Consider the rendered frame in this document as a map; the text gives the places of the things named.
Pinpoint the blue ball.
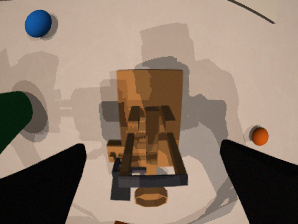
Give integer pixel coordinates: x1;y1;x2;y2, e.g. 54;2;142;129
24;10;52;37

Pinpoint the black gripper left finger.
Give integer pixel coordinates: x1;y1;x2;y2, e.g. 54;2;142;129
0;144;88;224

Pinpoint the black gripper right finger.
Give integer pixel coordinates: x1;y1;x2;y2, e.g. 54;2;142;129
220;139;298;224

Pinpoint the brown ball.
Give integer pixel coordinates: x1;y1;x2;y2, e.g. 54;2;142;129
251;127;269;145

